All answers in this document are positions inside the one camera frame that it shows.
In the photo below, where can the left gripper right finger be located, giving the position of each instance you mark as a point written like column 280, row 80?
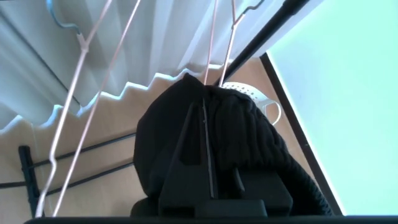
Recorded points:
column 264, row 193

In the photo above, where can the white laundry basket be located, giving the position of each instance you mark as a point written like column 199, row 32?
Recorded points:
column 248, row 90

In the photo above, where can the black clothes rack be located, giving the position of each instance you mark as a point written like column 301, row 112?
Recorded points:
column 264, row 34

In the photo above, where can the beige curtain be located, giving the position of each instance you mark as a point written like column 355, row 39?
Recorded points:
column 149, row 37

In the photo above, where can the black shorts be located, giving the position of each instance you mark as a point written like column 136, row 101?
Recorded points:
column 242, row 130

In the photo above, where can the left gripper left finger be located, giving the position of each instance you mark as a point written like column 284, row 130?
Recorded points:
column 186, row 186

